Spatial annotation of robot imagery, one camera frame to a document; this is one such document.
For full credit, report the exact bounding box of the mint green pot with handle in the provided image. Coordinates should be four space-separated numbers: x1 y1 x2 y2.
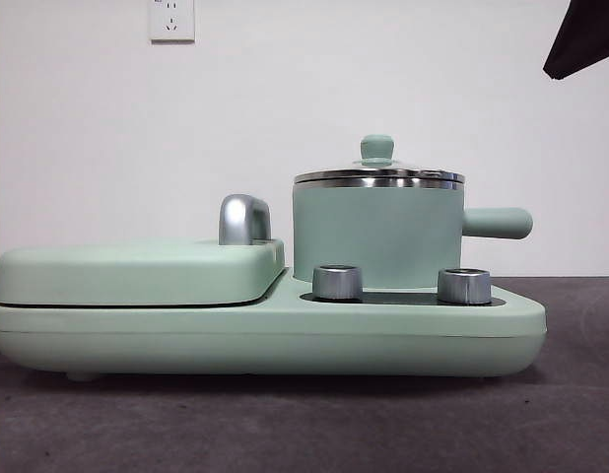
292 177 534 291

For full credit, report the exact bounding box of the silver griddle cover handle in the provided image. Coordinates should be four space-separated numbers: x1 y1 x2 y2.
218 193 273 246

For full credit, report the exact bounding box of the mint green cooker base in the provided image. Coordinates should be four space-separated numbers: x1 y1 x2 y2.
0 268 548 383

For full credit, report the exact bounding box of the glass lid with green knob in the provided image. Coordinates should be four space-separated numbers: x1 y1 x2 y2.
292 134 467 184

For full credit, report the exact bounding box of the white wall socket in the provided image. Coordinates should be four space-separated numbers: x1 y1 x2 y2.
149 0 196 43

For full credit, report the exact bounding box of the silver control knob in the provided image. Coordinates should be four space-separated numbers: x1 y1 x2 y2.
311 264 364 301
437 268 493 304

